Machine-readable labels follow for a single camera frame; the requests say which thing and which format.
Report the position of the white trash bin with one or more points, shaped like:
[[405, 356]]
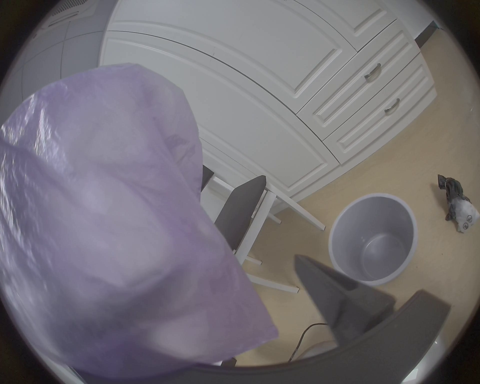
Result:
[[375, 210]]

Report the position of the white wardrobe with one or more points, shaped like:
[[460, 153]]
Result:
[[243, 75]]

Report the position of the white chair dark grey pads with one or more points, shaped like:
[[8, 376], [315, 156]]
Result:
[[240, 213]]

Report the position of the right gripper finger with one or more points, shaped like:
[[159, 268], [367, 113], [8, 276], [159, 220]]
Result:
[[337, 300]]

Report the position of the black and white wrapper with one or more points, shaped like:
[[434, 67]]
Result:
[[463, 213]]

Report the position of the purple plastic bag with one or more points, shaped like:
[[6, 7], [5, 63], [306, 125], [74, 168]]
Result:
[[112, 225]]

